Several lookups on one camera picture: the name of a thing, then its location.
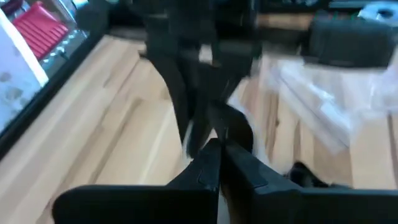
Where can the white floral curtain cloth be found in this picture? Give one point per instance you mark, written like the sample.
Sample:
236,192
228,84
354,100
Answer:
15,77

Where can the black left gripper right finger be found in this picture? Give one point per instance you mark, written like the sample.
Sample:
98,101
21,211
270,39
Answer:
295,208

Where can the clear plastic zip bag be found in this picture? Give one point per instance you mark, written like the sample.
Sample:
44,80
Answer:
326,99

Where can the red plastic bin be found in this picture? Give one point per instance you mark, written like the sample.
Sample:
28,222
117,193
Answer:
40,28

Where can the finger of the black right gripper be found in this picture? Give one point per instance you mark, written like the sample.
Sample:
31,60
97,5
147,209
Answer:
230,124
178,99

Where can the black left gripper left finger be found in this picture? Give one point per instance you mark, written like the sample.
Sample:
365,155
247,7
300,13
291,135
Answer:
140,205

